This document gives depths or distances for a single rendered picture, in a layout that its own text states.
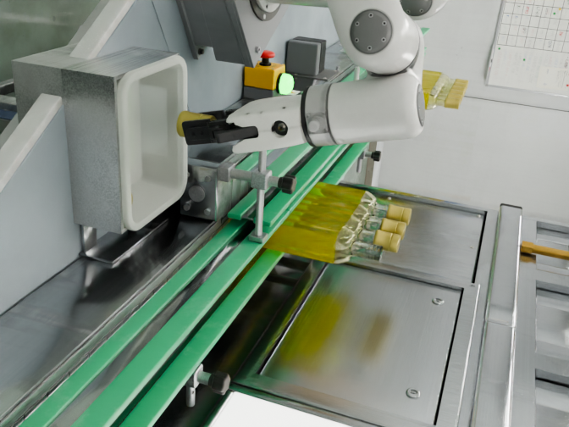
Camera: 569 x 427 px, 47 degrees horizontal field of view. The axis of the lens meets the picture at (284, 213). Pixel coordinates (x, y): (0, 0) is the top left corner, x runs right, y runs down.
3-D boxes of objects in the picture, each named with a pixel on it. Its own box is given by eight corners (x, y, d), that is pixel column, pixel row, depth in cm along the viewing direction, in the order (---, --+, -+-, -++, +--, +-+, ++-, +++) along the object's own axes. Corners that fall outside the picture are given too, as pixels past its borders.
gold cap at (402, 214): (384, 224, 128) (406, 229, 127) (387, 208, 126) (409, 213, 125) (388, 217, 131) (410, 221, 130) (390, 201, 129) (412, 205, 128)
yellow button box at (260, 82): (240, 97, 141) (273, 102, 139) (242, 63, 138) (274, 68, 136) (253, 90, 147) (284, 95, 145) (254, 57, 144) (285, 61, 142)
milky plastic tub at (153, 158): (75, 225, 92) (129, 238, 89) (62, 67, 82) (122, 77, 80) (140, 182, 107) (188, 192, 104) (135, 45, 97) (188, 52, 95)
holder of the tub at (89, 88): (76, 257, 94) (123, 268, 92) (60, 68, 82) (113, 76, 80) (139, 211, 109) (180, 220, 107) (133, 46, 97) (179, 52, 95)
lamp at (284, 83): (275, 96, 140) (288, 97, 139) (276, 74, 138) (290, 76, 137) (282, 91, 144) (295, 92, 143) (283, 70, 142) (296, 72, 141)
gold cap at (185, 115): (175, 113, 85) (206, 119, 84) (188, 107, 88) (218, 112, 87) (176, 140, 86) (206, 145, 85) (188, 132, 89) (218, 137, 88)
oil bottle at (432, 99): (370, 102, 214) (456, 114, 206) (372, 85, 211) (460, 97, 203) (373, 97, 218) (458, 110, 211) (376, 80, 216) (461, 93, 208)
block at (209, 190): (177, 216, 108) (215, 224, 106) (176, 163, 104) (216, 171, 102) (187, 207, 111) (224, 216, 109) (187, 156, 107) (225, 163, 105)
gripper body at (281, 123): (314, 158, 77) (229, 163, 81) (337, 133, 86) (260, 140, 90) (303, 95, 74) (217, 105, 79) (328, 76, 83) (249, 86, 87)
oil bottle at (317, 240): (236, 243, 119) (349, 268, 113) (237, 215, 117) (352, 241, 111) (248, 230, 124) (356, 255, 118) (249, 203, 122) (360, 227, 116)
